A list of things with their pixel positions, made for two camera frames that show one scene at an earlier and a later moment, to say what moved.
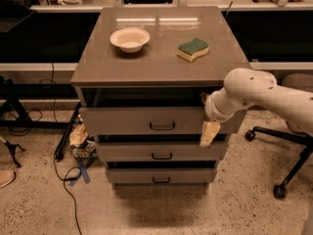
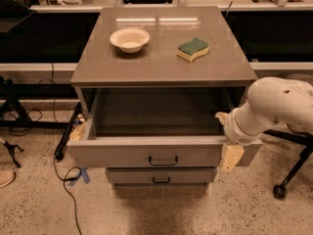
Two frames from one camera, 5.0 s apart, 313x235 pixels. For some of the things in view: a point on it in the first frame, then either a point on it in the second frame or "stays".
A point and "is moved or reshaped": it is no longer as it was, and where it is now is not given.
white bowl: x=130 y=39 stays
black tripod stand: x=11 y=148 stays
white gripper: x=211 y=111 to x=232 y=128
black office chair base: x=306 y=140 stays
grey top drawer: x=155 y=121 is moved or reshaped
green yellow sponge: x=190 y=49 stays
